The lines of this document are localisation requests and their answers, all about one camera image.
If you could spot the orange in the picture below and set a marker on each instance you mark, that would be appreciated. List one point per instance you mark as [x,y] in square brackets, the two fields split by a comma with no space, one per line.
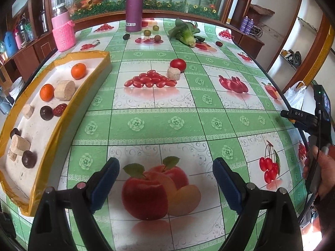
[47,92]
[78,70]

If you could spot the pink knit-covered jar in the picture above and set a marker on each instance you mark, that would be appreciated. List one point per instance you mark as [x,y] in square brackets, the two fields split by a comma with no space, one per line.
[63,34]

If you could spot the dark items on shelf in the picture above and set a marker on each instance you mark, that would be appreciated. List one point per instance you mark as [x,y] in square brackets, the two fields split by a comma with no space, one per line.
[291,56]

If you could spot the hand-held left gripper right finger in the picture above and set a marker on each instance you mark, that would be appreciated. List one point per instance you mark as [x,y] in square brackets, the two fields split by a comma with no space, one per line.
[226,181]

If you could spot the green leafy vegetable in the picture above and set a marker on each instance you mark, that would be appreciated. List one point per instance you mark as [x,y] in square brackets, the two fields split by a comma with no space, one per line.
[185,34]

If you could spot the small brown-green jujube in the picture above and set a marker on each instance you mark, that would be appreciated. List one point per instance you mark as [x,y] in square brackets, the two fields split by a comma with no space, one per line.
[157,38]

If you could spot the fruit print tablecloth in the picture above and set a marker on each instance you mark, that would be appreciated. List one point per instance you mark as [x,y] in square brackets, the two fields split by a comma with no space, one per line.
[183,125]

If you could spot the dark purple plum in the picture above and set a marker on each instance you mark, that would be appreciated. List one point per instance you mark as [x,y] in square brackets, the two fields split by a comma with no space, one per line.
[15,133]
[46,112]
[28,158]

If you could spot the person's right hand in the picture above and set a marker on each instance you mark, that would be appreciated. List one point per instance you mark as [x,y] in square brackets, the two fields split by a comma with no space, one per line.
[325,172]

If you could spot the small beige corn chunk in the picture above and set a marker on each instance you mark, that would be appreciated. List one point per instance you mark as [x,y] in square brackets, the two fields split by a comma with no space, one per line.
[27,112]
[11,155]
[173,73]

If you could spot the purple gas canisters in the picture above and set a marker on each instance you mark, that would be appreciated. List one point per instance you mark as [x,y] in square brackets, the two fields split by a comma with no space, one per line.
[247,25]

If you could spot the white foam tray yellow rim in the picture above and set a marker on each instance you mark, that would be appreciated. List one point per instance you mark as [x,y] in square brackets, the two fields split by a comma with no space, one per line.
[44,136]

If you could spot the small dark fruit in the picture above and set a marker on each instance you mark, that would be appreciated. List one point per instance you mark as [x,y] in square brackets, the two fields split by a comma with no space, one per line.
[126,36]
[219,43]

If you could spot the blue plastic container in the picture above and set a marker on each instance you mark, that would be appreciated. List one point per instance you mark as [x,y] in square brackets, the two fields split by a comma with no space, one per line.
[10,44]

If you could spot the white plastic bag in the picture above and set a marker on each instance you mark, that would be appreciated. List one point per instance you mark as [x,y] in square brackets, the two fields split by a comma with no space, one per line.
[294,95]

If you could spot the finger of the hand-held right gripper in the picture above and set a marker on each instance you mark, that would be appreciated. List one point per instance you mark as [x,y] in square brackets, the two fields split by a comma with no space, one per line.
[295,115]

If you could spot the red tomato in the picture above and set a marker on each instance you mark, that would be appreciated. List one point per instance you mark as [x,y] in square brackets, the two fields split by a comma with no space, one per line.
[178,64]

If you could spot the white roll yellow band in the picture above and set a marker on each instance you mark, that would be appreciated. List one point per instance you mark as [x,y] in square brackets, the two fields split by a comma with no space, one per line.
[234,0]

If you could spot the cut red fruit piece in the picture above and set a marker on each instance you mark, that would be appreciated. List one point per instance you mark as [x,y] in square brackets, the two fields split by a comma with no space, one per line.
[60,109]

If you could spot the pink bottle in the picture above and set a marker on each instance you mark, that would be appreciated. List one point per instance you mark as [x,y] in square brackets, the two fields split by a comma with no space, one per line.
[18,39]

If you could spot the purple thermos bottle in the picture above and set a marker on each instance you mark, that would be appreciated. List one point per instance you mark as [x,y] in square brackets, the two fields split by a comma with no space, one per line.
[134,5]

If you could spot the stack of white bowls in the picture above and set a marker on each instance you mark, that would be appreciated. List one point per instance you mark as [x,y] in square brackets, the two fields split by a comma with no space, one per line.
[15,90]

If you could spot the large beige corn chunk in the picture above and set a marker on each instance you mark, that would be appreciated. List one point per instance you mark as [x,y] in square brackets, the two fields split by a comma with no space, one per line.
[64,90]
[20,144]

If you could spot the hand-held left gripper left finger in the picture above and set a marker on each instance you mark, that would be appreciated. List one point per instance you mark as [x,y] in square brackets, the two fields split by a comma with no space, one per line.
[104,180]

